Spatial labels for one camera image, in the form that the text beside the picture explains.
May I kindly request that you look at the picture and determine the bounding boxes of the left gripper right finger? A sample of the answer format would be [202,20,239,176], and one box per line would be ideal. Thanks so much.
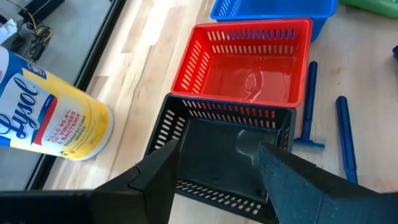
[257,141,383,224]

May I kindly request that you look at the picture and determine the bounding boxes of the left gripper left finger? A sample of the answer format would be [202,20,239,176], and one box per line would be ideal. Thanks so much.
[91,139,181,224]

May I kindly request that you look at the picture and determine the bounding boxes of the black plastic basket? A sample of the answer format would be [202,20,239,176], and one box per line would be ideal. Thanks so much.
[144,93,297,224]

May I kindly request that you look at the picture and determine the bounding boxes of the Lysol disinfecting wipes canister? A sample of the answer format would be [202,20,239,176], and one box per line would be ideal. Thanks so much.
[0,45,114,162]

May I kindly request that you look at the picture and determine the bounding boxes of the red plastic basket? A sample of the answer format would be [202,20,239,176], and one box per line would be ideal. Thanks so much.
[170,17,313,109]

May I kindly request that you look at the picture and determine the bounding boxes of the blue plastic basket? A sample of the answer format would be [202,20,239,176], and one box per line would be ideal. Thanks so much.
[210,0,338,43]

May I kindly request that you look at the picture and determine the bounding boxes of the green plastic basket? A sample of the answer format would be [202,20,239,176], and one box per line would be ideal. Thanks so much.
[338,0,398,19]

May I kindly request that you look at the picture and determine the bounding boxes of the black power box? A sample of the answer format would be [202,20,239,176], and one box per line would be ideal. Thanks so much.
[17,0,65,22]

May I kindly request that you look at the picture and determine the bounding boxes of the tangled floor cables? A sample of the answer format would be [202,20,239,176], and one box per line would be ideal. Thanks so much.
[18,12,53,63]

